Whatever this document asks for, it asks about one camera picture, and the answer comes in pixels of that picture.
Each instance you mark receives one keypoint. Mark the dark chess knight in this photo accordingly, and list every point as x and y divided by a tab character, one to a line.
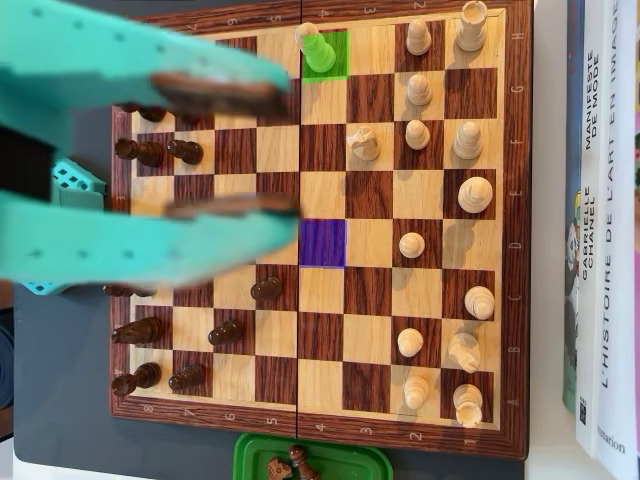
277	469
135	331

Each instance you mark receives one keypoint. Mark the wooden chessboard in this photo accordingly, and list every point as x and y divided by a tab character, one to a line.
370	290

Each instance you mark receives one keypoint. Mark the dark chess rook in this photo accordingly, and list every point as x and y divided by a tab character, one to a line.
136	379
140	151

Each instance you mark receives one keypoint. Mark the illustrated green book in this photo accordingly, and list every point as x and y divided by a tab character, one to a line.
572	300

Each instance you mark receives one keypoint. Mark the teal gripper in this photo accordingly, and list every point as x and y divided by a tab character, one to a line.
100	245

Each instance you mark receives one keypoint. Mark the white chess pawn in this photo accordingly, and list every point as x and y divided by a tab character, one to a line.
419	36
419	89
411	342
417	134
317	50
416	391
412	245

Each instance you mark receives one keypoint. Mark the dark chess bishop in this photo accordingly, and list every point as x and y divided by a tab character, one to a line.
125	291

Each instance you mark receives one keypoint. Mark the green plastic tray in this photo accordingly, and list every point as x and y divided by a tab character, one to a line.
350	465

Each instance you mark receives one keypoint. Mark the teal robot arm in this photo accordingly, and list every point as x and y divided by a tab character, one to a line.
80	195

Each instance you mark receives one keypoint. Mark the white Gabrielle Chanel book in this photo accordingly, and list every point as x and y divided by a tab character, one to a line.
590	250

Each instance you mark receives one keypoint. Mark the dark chess pawn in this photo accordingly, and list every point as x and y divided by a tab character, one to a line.
225	334
186	378
185	151
265	289
296	456

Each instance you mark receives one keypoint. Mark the white chess knight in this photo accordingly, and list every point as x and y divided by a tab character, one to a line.
465	352
364	144

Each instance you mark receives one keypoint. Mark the white chess king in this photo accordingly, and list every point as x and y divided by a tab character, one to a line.
475	194

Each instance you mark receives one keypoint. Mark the white chess rook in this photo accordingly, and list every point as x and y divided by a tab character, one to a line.
472	25
468	405

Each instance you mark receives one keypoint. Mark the white art history book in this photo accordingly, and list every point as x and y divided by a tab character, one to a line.
620	300

